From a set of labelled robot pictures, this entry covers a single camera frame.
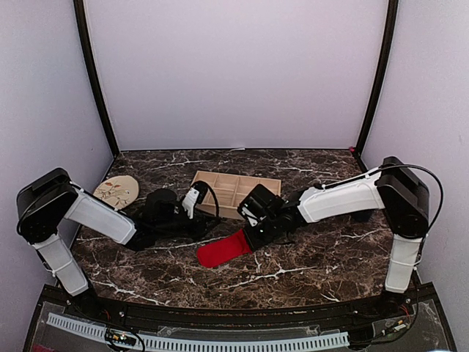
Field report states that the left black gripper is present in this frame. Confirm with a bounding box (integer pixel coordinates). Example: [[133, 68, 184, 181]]
[[155, 208, 221, 242]]

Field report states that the red sock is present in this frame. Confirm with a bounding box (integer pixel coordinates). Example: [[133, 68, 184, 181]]
[[196, 230, 252, 268]]

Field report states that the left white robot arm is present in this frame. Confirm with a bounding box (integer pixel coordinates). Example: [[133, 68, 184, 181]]
[[16, 168, 221, 320]]

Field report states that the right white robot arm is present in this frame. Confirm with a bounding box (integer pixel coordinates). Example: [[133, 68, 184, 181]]
[[237, 156, 436, 318]]

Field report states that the round wooden plate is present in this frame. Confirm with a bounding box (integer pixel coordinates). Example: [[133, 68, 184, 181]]
[[93, 175, 139, 210]]

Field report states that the wooden compartment tray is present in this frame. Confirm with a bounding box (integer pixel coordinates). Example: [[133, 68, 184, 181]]
[[193, 170, 281, 220]]

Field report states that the blue enamel mug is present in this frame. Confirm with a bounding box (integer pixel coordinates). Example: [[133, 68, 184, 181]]
[[351, 210, 373, 223]]

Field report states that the left circuit board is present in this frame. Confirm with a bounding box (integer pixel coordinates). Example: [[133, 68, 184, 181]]
[[104, 329, 136, 346]]

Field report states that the circuit board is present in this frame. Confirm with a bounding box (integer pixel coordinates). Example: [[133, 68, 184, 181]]
[[104, 329, 136, 346], [381, 320, 408, 336]]

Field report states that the right circuit board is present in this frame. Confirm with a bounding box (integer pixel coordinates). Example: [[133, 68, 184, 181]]
[[381, 320, 408, 336]]

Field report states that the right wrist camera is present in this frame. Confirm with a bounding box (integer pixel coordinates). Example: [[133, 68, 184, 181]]
[[237, 184, 284, 227]]

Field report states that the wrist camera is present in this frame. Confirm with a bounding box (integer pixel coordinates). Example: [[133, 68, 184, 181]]
[[144, 180, 221, 221], [237, 184, 284, 227]]

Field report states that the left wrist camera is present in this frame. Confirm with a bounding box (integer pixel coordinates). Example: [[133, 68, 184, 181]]
[[144, 180, 221, 221]]

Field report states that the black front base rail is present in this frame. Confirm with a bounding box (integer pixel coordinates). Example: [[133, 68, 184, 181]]
[[32, 282, 440, 333]]

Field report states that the white slotted cable duct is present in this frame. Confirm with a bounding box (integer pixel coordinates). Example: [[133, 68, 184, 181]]
[[45, 313, 350, 351]]

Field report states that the left black frame post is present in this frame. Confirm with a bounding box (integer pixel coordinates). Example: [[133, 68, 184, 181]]
[[73, 0, 120, 158]]

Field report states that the black frame post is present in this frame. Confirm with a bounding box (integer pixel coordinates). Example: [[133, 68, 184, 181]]
[[73, 0, 120, 158], [354, 0, 399, 157]]

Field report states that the right black frame post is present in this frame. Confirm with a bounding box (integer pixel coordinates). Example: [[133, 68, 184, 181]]
[[354, 0, 399, 157]]

